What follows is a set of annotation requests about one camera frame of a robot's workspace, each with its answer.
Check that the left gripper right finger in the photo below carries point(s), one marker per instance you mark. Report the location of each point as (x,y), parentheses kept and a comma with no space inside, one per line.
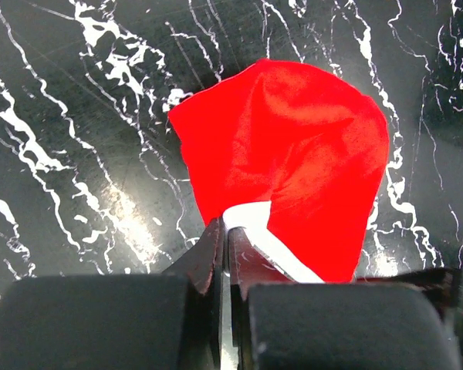
(410,321)

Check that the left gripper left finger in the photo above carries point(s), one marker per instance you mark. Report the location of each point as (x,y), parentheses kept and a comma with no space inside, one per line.
(169,320)

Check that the red underwear white trim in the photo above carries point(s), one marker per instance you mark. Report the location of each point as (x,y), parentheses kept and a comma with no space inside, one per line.
(297,154)

